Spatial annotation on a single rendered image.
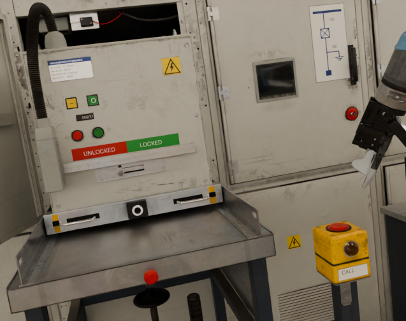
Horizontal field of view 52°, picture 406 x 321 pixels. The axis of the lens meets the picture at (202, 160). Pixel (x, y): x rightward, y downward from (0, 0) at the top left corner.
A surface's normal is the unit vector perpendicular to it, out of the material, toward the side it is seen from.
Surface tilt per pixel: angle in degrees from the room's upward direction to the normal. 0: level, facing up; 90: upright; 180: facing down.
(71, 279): 90
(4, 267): 90
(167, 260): 90
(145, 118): 90
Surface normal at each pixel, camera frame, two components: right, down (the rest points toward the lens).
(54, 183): 0.21, 0.11
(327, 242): -0.97, 0.16
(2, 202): 0.98, -0.11
